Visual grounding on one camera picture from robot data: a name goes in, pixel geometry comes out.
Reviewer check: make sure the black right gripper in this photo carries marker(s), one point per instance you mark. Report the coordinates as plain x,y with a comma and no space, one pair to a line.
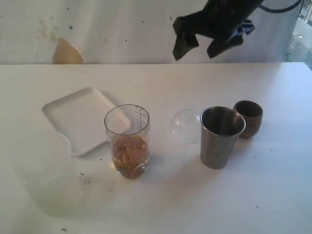
223,20

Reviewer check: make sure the clear dome lid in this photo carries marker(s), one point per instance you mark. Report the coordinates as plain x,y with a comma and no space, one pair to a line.
185,126

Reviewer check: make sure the stainless steel cup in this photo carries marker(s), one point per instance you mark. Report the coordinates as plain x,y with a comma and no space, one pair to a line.
220,130

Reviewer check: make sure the brown wooden cup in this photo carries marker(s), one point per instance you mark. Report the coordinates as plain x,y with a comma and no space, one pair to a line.
252,114

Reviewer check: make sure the clear plastic measuring cup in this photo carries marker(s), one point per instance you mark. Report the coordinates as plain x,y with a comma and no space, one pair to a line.
127,128

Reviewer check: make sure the brown chunks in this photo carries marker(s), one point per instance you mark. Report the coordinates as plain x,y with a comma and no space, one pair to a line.
130,156

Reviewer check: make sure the white rectangular tray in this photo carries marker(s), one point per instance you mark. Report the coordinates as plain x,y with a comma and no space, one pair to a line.
80,117

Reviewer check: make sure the translucent plastic container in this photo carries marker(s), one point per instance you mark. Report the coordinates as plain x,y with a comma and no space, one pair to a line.
42,161

